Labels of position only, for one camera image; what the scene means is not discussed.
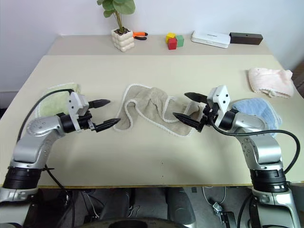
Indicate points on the folded blue towel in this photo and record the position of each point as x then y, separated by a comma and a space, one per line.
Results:
256, 107

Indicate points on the folded green towel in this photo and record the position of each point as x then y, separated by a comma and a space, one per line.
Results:
57, 99

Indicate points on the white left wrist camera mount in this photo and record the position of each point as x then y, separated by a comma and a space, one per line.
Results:
74, 108

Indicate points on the black curved rim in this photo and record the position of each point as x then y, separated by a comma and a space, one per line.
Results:
133, 223

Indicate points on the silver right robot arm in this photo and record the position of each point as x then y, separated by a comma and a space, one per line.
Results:
266, 147

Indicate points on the folded pink towel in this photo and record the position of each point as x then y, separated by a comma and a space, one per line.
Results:
270, 82

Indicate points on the dark grey rounded shape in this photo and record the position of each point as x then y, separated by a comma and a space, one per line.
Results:
179, 206

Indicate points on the red cube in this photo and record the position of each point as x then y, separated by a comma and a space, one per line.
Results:
172, 44

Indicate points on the dark brown box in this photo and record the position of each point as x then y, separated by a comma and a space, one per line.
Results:
245, 38

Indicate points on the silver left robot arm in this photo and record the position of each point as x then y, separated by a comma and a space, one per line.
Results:
35, 140

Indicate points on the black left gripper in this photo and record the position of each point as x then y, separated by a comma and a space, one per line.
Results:
84, 120

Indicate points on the green plant in white pot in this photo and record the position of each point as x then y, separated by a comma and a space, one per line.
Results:
122, 40

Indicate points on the small metal clamp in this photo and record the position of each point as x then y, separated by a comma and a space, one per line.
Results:
216, 207

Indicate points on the beige towel with white trim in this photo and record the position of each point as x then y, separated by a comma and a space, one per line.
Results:
152, 107

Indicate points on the yellow cube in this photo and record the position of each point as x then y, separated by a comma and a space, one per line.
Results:
170, 36

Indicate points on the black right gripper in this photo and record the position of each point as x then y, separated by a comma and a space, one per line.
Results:
209, 115

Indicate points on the green cube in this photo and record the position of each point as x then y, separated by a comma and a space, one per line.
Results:
180, 40

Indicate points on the flat white box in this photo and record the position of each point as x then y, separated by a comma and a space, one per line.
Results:
210, 39

